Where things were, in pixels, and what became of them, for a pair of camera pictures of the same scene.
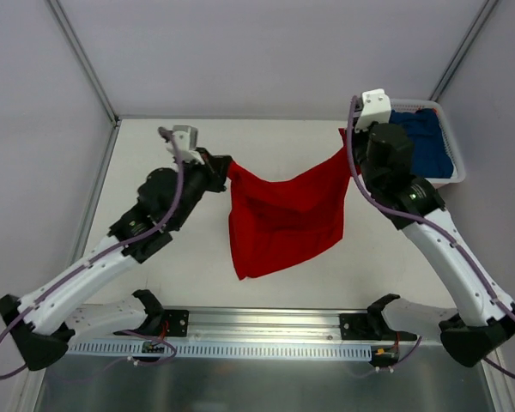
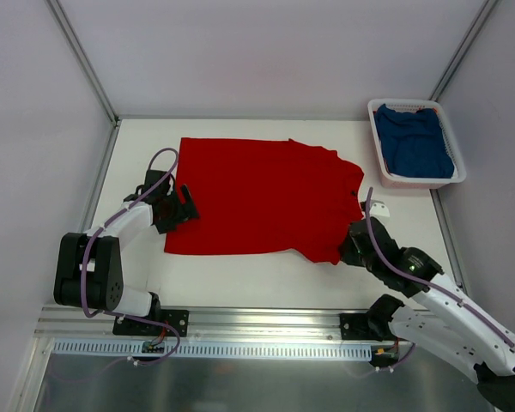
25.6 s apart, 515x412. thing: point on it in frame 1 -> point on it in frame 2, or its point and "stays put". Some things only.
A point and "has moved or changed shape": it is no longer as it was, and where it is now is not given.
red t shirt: x=275 y=224 has moved or changed shape
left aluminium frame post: x=85 y=61 stays put
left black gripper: x=217 y=170 -> x=177 y=210
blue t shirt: x=430 y=154 stays put
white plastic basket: x=414 y=106 stays put
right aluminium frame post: x=463 y=50 stays put
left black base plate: x=170 y=323 stays put
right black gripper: x=358 y=146 -> x=351 y=247
